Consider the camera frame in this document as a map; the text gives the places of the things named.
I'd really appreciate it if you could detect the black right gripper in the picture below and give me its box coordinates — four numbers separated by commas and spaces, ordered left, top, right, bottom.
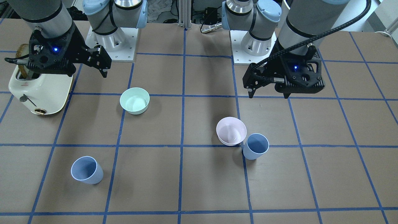
26, 26, 112, 78

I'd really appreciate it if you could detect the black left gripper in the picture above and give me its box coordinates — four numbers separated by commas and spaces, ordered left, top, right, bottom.
243, 47, 325, 98

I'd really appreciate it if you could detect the blue cup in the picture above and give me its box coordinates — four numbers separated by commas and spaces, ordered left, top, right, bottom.
71, 156, 104, 184
243, 133, 270, 160

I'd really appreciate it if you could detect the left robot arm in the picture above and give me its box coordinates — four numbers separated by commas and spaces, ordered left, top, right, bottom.
221, 0, 372, 98

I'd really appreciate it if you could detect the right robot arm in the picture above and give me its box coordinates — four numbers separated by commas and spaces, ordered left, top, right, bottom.
5, 0, 148, 78

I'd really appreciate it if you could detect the pink bowl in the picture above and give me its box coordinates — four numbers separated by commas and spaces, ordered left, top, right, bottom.
216, 117, 247, 146

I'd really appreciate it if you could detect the mint green bowl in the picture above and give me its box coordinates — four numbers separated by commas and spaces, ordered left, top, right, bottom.
119, 87, 150, 115

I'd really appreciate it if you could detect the cream white toaster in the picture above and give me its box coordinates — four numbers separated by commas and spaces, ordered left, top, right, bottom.
8, 65, 73, 115

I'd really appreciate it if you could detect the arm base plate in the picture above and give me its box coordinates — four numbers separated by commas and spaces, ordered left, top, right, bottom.
85, 27, 140, 63
230, 30, 277, 65

